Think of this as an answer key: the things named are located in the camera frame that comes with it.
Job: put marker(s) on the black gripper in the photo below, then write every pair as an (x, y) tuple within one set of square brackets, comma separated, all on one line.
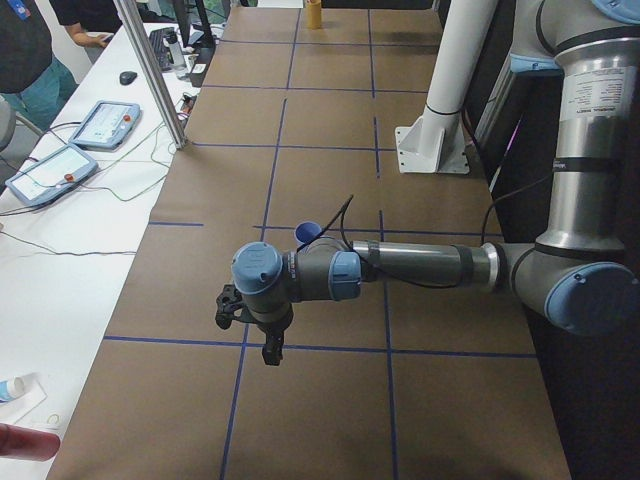
[(273, 328)]

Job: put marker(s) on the blue plastic cup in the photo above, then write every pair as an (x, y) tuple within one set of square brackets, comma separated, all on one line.
[(306, 231)]

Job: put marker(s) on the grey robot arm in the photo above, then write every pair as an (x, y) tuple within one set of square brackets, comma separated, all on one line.
[(571, 274)]

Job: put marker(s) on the yellow paper cup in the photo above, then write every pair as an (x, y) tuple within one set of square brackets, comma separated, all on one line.
[(313, 9)]

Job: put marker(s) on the white blue tube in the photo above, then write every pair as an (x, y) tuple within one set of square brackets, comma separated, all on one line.
[(11, 389)]

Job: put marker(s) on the red cylinder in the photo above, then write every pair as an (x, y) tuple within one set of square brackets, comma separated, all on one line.
[(28, 444)]

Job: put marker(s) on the far teach pendant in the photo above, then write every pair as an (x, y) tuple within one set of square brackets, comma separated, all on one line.
[(106, 126)]

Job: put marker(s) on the teach pendant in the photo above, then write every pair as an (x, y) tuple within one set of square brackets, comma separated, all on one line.
[(106, 126), (52, 177)]

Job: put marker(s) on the near teach pendant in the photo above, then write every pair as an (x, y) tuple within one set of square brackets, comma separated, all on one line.
[(52, 177)]

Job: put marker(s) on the clear water bottle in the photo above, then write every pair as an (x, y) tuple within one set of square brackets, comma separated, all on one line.
[(175, 55)]

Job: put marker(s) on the black computer mouse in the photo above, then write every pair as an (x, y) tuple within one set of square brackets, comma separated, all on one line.
[(127, 77)]

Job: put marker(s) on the black keyboard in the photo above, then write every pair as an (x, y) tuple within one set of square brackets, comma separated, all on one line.
[(161, 51)]

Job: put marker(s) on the person in dark shirt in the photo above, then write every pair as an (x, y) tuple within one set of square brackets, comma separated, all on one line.
[(33, 81)]

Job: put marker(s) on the white mounting post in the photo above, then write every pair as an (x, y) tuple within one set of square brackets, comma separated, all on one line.
[(475, 46)]

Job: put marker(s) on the aluminium frame post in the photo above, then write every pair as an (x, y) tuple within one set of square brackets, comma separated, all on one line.
[(134, 27)]

